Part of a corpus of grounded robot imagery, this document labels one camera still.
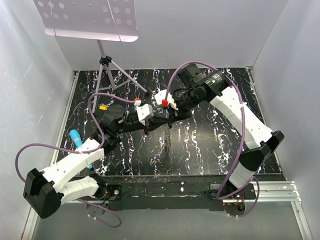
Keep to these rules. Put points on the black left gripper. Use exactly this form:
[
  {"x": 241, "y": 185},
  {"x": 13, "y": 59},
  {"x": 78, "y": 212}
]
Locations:
[{"x": 156, "y": 122}]

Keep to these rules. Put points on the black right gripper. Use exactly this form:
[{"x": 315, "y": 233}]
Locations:
[{"x": 175, "y": 113}]

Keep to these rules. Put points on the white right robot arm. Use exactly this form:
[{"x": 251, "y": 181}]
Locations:
[{"x": 258, "y": 142}]

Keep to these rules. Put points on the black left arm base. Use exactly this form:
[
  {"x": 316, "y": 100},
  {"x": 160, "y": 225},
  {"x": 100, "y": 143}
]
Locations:
[{"x": 112, "y": 192}]

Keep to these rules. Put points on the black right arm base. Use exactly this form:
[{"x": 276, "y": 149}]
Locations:
[{"x": 237, "y": 208}]

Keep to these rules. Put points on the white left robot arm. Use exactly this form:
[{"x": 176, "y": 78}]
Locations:
[{"x": 113, "y": 122}]

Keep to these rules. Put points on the yellow key tag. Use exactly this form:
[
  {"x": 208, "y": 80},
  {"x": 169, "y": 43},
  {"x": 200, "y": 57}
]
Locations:
[{"x": 103, "y": 107}]

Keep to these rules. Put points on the cyan blue marker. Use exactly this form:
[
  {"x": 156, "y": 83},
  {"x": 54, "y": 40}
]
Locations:
[{"x": 76, "y": 138}]

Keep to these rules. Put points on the white music stand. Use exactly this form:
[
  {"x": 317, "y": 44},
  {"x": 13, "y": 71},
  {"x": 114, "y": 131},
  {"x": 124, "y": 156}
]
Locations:
[{"x": 99, "y": 20}]

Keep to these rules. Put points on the aluminium frame rail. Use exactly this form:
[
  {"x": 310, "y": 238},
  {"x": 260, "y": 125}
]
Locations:
[{"x": 67, "y": 110}]

